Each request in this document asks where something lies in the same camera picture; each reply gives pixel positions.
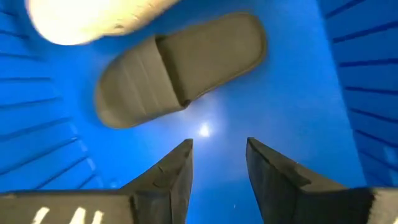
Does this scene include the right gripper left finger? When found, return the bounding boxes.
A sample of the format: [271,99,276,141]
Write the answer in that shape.
[0,138,194,224]

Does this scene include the blue plastic bin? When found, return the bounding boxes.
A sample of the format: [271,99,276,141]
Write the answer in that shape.
[0,0,398,224]

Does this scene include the white slide sandal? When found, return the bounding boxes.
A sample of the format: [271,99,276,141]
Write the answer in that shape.
[26,0,182,47]

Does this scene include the grey slide sandal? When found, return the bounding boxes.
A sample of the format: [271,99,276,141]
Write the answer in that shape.
[94,11,269,130]

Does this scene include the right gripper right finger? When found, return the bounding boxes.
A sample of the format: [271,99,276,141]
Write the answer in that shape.
[245,136,398,224]

